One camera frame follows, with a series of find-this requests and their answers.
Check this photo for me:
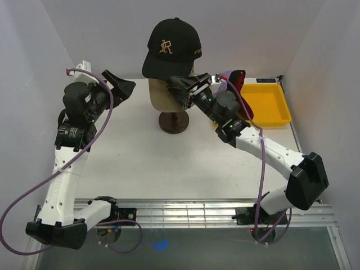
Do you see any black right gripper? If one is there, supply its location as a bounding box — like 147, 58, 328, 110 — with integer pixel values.
167, 74, 221, 126

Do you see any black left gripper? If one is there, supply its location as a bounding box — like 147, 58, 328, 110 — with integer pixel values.
85, 70, 135, 123

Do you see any beige baseball cap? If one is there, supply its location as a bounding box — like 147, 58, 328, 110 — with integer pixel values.
144, 65, 194, 113

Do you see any black baseball cap gold logo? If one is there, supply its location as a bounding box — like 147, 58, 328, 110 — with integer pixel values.
142, 17, 202, 80

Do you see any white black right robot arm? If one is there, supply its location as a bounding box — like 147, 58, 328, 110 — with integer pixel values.
168, 73, 329, 223

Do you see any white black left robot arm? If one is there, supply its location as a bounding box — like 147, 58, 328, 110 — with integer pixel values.
25, 70, 136, 250

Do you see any beige mannequin head on stand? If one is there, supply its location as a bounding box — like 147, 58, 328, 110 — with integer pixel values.
148, 78, 190, 134

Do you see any purple baseball cap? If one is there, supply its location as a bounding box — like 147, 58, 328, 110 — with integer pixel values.
213, 70, 233, 97

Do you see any red and black baseball cap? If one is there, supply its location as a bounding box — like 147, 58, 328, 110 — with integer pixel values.
224, 69, 254, 120

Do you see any yellow plastic bin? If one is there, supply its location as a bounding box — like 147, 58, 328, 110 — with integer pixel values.
238, 83, 292, 128

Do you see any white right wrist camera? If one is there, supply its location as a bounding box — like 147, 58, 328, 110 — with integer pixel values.
211, 73, 225, 84

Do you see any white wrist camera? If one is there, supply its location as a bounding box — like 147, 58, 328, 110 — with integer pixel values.
211, 73, 225, 84
66, 60, 98, 84

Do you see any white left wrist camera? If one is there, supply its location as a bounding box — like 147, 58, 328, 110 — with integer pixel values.
66, 60, 98, 84

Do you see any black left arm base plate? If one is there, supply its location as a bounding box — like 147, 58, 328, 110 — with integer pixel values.
115, 208, 137, 226

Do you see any aluminium mounting rail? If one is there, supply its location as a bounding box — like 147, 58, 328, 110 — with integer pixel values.
33, 198, 338, 229

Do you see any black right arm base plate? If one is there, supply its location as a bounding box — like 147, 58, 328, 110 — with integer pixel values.
232, 206, 282, 225

